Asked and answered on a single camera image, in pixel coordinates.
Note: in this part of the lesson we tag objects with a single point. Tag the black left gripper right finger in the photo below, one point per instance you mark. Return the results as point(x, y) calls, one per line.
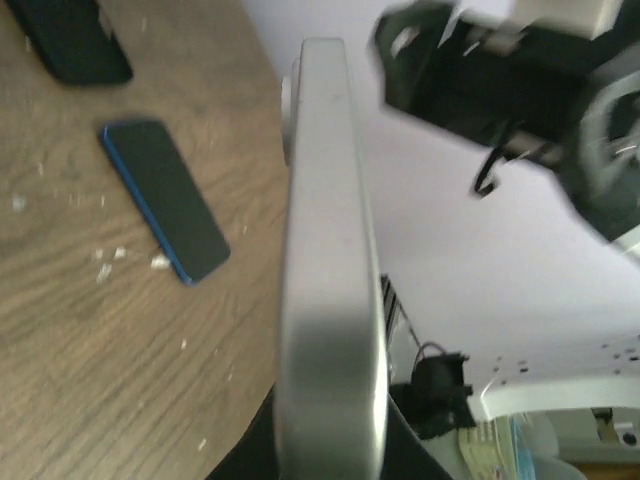
point(405, 458)

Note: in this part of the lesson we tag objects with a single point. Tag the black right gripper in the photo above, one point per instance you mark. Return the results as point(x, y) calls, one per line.
point(539, 108)

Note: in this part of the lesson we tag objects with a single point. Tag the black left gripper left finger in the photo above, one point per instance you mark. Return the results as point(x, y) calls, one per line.
point(254, 456)

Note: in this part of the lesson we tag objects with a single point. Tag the white smartphone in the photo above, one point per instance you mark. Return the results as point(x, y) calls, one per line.
point(330, 401)

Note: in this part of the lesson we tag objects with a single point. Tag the blue smartphone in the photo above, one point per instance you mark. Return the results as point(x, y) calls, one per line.
point(153, 170)

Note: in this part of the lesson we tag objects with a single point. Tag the black phone case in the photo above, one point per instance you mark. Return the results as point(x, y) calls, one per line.
point(74, 40)

